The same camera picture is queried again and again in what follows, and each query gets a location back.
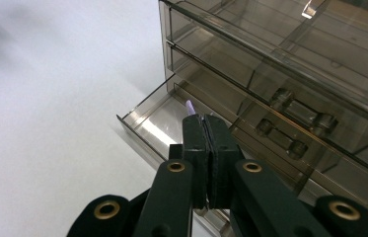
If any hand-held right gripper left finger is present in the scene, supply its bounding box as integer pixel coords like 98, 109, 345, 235
182, 115, 211, 210

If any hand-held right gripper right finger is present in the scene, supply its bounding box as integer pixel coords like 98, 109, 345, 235
203, 114, 244, 210

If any purple star hair clip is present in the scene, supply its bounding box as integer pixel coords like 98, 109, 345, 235
184, 99, 205, 119

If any smoky clear plastic drawer cabinet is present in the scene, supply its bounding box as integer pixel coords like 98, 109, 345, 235
157, 0, 368, 237

